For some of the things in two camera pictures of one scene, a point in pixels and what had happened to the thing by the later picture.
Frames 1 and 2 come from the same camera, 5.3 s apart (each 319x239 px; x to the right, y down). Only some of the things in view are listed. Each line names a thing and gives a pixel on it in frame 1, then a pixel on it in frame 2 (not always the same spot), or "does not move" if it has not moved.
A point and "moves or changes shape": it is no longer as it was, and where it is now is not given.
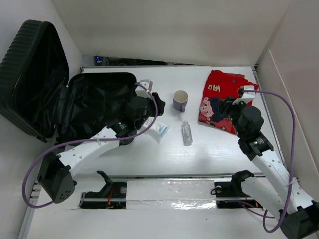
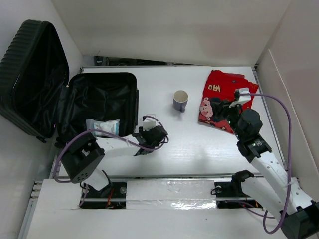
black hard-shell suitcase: [37, 95] does not move
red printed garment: [218, 86] does not move
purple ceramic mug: [180, 100] does not move
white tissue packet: [158, 128] moves or changes shape
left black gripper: [160, 105] to [142, 132]
